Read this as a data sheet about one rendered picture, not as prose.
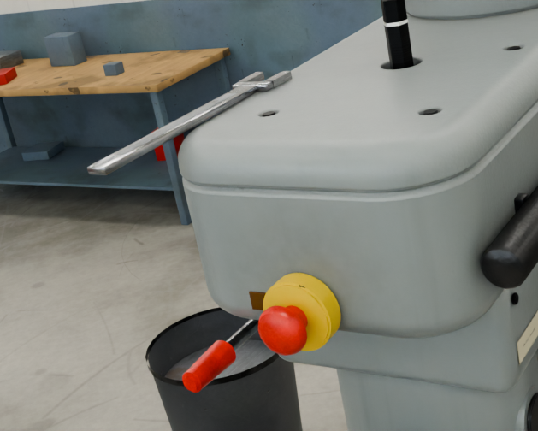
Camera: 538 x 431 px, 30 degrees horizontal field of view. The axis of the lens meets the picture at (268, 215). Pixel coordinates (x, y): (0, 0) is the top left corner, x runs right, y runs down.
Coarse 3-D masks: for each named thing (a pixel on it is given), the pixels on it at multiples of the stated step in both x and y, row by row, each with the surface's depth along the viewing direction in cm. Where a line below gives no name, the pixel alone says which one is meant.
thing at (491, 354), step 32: (512, 288) 82; (480, 320) 81; (512, 320) 82; (320, 352) 92; (352, 352) 90; (384, 352) 88; (416, 352) 86; (448, 352) 84; (480, 352) 82; (512, 352) 82; (448, 384) 86; (480, 384) 84; (512, 384) 83
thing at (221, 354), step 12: (252, 324) 88; (240, 336) 87; (216, 348) 84; (228, 348) 85; (204, 360) 83; (216, 360) 83; (228, 360) 84; (192, 372) 82; (204, 372) 82; (216, 372) 83; (192, 384) 82; (204, 384) 82
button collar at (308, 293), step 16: (272, 288) 76; (288, 288) 75; (304, 288) 74; (320, 288) 75; (272, 304) 77; (288, 304) 76; (304, 304) 75; (320, 304) 74; (336, 304) 75; (320, 320) 75; (336, 320) 75; (320, 336) 75
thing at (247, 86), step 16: (240, 80) 92; (256, 80) 92; (272, 80) 89; (224, 96) 87; (240, 96) 87; (192, 112) 84; (208, 112) 84; (160, 128) 82; (176, 128) 81; (144, 144) 78; (160, 144) 79; (112, 160) 76; (128, 160) 76
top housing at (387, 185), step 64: (320, 64) 95; (384, 64) 91; (448, 64) 86; (512, 64) 82; (256, 128) 79; (320, 128) 76; (384, 128) 73; (448, 128) 70; (512, 128) 78; (192, 192) 80; (256, 192) 76; (320, 192) 73; (384, 192) 70; (448, 192) 70; (512, 192) 77; (256, 256) 78; (320, 256) 75; (384, 256) 72; (448, 256) 71; (384, 320) 74; (448, 320) 73
